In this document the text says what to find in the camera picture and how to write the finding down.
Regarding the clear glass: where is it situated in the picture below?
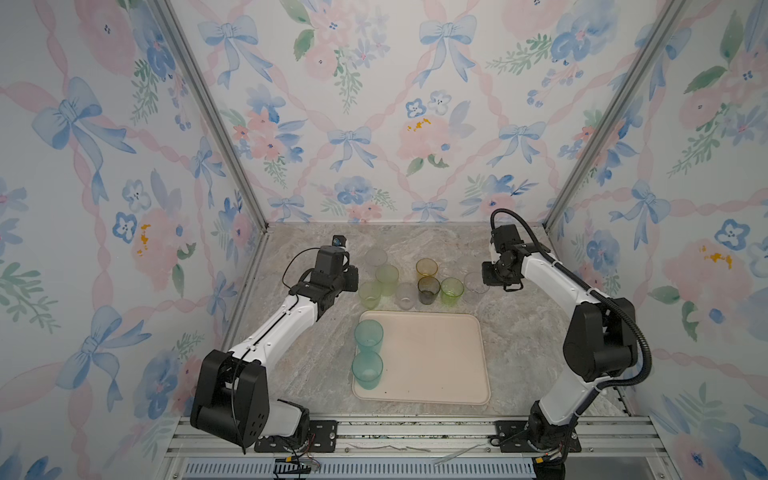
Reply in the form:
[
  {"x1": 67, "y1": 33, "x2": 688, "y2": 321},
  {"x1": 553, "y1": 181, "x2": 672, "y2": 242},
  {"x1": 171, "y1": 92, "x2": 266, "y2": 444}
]
[{"x1": 464, "y1": 271, "x2": 489, "y2": 296}]

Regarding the tall frosted clear cup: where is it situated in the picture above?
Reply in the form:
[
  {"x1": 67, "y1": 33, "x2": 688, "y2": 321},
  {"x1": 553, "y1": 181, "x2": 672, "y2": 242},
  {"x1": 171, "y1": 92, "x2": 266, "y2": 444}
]
[{"x1": 364, "y1": 247, "x2": 388, "y2": 272}]

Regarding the tall teal cup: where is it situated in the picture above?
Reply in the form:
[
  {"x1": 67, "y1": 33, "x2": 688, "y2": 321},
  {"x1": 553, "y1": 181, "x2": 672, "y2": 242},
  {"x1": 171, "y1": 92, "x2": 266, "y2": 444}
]
[
  {"x1": 351, "y1": 351, "x2": 384, "y2": 390},
  {"x1": 354, "y1": 319, "x2": 384, "y2": 353}
]

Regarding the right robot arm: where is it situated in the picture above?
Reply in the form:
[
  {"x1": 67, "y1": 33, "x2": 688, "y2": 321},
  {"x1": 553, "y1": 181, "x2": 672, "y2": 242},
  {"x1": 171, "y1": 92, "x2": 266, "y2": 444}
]
[{"x1": 481, "y1": 224, "x2": 638, "y2": 452}]

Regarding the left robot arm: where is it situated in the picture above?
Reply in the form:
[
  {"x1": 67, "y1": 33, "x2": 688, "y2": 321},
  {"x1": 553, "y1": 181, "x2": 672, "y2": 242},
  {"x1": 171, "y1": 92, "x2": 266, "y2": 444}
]
[{"x1": 189, "y1": 235, "x2": 359, "y2": 450}]

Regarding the beige plastic tray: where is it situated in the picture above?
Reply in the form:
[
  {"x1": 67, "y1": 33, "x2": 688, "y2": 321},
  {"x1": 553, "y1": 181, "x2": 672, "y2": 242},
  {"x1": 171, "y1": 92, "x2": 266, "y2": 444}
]
[{"x1": 352, "y1": 311, "x2": 491, "y2": 406}]

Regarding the short light green cup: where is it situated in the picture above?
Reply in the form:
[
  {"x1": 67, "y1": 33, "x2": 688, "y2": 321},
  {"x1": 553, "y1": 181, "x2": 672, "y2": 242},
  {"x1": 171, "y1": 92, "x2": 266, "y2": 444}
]
[{"x1": 358, "y1": 281, "x2": 382, "y2": 310}]

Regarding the tall light green cup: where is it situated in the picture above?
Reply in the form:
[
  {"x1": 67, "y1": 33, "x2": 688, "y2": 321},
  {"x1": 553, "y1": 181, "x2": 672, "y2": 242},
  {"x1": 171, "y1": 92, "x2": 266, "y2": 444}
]
[{"x1": 375, "y1": 264, "x2": 399, "y2": 297}]

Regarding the bright green glass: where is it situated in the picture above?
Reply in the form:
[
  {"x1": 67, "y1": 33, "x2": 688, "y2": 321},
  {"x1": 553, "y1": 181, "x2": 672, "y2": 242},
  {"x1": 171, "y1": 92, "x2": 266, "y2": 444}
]
[{"x1": 440, "y1": 277, "x2": 465, "y2": 307}]

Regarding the short frosted clear cup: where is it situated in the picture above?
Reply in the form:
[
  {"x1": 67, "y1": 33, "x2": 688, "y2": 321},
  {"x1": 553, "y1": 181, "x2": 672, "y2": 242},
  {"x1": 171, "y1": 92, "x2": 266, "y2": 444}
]
[{"x1": 395, "y1": 282, "x2": 418, "y2": 311}]

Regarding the dark smoky glass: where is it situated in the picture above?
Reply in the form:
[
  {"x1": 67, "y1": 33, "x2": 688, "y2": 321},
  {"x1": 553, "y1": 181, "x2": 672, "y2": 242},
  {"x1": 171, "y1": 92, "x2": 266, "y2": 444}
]
[{"x1": 417, "y1": 276, "x2": 441, "y2": 305}]

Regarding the yellow amber glass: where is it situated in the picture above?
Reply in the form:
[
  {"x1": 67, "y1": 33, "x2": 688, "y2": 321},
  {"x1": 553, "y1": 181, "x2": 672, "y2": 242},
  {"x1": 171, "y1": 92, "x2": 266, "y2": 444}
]
[{"x1": 415, "y1": 258, "x2": 439, "y2": 277}]

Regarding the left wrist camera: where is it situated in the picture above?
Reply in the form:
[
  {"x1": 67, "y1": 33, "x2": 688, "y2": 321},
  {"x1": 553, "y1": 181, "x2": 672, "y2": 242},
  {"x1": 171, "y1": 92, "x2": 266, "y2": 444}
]
[{"x1": 331, "y1": 235, "x2": 347, "y2": 248}]

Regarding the black corrugated cable hose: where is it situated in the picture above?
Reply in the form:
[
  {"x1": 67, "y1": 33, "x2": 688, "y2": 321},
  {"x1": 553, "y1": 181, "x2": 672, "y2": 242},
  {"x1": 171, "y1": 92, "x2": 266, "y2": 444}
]
[{"x1": 488, "y1": 207, "x2": 653, "y2": 391}]

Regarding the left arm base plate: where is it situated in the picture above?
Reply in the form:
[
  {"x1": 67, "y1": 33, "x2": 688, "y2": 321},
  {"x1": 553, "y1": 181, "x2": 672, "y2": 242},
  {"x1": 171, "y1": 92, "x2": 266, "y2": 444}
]
[{"x1": 253, "y1": 420, "x2": 338, "y2": 455}]

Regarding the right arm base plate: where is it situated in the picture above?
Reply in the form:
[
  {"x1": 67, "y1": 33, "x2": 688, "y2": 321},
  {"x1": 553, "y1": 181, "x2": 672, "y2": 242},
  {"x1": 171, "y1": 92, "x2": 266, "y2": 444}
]
[{"x1": 489, "y1": 420, "x2": 582, "y2": 454}]

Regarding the aluminium rail frame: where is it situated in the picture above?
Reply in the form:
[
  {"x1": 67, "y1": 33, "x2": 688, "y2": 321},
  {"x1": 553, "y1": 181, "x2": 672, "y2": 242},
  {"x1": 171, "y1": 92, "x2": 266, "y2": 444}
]
[{"x1": 155, "y1": 415, "x2": 681, "y2": 479}]

